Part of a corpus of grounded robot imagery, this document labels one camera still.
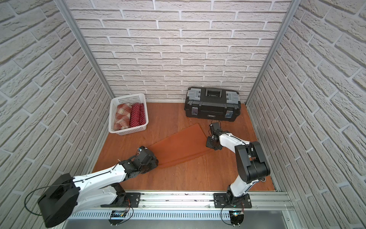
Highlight white plastic basket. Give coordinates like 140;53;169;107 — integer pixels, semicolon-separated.
109;93;149;135

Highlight black plastic toolbox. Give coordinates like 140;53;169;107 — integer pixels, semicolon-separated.
184;87;241;122

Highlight right controller board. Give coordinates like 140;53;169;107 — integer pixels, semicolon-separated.
229;211;245;226

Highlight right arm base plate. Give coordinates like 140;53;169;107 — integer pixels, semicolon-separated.
213;193;252;209

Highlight red plaid skirt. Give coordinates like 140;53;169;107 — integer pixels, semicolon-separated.
113;104;132;131

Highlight controller board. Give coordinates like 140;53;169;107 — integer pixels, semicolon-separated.
229;211;245;226
109;210;129;226

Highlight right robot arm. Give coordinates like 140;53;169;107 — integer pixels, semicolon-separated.
206;123;271;205

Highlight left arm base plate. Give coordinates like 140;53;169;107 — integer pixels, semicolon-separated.
101;192;141;208

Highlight left controller board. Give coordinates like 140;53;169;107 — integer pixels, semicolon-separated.
109;210;129;226

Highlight aluminium mounting rail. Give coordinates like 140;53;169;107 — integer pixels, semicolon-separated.
58;190;295;212

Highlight red polka dot skirt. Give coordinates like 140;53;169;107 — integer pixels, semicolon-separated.
130;103;146;127

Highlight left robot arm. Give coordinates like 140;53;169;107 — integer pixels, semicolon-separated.
37;146;159;228

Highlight orange skirt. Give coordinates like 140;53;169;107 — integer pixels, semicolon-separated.
148;124;212;169

